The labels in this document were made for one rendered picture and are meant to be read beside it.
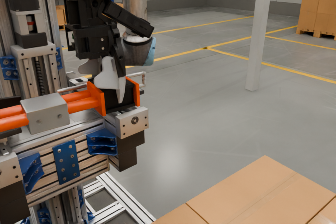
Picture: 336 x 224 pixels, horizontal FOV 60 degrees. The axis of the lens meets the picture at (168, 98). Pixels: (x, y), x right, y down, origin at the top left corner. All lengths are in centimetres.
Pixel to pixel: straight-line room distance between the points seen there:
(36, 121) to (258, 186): 119
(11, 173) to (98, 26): 62
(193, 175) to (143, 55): 145
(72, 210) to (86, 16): 117
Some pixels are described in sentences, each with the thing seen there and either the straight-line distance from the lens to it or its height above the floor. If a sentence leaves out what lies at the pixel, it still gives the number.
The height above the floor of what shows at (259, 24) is 87.
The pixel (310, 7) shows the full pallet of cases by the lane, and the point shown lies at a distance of 779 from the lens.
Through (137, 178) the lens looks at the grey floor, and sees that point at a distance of 239.
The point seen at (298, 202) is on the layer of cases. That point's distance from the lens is 152.
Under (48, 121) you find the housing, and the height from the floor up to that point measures 127.
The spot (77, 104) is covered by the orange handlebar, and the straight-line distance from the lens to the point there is 56.
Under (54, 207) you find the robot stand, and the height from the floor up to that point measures 52.
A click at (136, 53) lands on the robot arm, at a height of 121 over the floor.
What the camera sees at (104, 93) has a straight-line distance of 57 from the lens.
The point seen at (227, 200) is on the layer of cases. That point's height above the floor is 54.
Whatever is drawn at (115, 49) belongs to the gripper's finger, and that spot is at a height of 138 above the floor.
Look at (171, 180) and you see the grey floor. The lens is 236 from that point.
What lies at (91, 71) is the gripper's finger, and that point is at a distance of 64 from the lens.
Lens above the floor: 152
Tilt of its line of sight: 24 degrees down
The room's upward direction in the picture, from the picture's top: straight up
